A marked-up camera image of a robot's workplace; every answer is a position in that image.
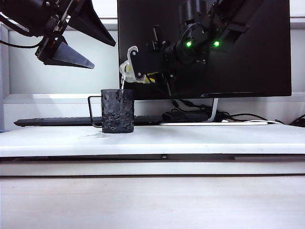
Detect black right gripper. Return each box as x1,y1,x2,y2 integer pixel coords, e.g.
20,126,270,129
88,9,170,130
127,25,182,95

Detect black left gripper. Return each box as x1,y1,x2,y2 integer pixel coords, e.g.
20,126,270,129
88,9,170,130
35,0,117,70

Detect clear bottle with yellow label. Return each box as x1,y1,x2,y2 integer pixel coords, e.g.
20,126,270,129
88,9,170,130
119,61,160,84

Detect spilled water puddle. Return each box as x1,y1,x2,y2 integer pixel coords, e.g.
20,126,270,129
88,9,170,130
77,133,109,140

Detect dark textured glass mug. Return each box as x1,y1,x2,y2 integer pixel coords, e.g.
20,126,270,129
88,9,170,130
88,89,135,134

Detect black power adapter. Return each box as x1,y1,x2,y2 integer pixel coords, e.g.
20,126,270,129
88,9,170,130
162,110,208,123

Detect silver monitor stand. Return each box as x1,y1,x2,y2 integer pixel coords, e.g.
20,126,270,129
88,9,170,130
206,98,219,123

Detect black keyboard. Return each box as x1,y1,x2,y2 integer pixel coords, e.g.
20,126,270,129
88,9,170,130
13,116,165,127

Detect white flat monitor base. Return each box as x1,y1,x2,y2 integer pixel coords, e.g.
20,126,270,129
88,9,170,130
159,121,269,126

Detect black computer monitor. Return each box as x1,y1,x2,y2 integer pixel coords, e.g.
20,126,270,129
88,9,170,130
116,0,292,100

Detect grey aluminium partition frame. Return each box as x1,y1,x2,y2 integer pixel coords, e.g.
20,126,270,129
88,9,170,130
0,17,305,102

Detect black cables behind monitor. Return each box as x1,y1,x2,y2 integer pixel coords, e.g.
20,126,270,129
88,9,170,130
171,99,213,113

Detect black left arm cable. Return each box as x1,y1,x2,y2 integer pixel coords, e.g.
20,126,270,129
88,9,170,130
0,39,43,49

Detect black cable on desk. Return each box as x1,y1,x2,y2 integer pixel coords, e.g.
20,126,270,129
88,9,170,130
215,111,284,125

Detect black cable bundle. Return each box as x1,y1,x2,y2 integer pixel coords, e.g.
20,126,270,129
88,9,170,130
287,114,305,128

